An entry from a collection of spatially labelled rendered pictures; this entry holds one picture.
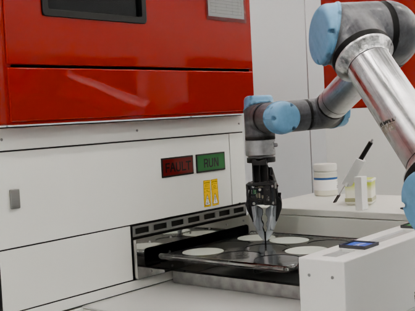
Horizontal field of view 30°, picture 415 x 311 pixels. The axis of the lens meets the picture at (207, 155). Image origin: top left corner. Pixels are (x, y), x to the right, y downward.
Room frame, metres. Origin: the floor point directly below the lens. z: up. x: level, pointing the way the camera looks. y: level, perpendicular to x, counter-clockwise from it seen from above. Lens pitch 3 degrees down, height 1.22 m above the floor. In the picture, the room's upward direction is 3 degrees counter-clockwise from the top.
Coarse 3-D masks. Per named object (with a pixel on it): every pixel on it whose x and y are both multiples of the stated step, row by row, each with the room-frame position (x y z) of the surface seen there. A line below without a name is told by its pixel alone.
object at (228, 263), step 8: (160, 256) 1.81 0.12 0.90; (168, 256) 1.80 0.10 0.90; (176, 256) 1.78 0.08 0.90; (184, 256) 1.77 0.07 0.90; (192, 256) 1.76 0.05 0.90; (216, 264) 1.71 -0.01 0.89; (224, 264) 1.69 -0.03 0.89; (232, 264) 1.67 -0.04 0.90; (240, 264) 1.66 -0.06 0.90; (248, 264) 1.65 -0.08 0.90; (256, 264) 1.64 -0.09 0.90; (264, 264) 1.62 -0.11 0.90
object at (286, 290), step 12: (180, 276) 1.85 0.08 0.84; (192, 276) 1.83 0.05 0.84; (204, 276) 1.80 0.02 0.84; (216, 276) 1.78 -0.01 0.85; (228, 276) 1.77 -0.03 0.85; (216, 288) 1.78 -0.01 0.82; (228, 288) 1.76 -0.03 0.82; (240, 288) 1.74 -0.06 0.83; (252, 288) 1.71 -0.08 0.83; (264, 288) 1.69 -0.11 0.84; (276, 288) 1.67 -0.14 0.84; (288, 288) 1.65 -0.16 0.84
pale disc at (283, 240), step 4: (272, 240) 1.94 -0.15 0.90; (276, 240) 1.93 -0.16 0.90; (280, 240) 1.93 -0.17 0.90; (284, 240) 1.93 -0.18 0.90; (288, 240) 1.93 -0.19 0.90; (292, 240) 1.92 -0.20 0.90; (296, 240) 1.92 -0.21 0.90; (300, 240) 1.92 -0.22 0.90; (304, 240) 1.92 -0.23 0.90; (308, 240) 1.92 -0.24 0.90
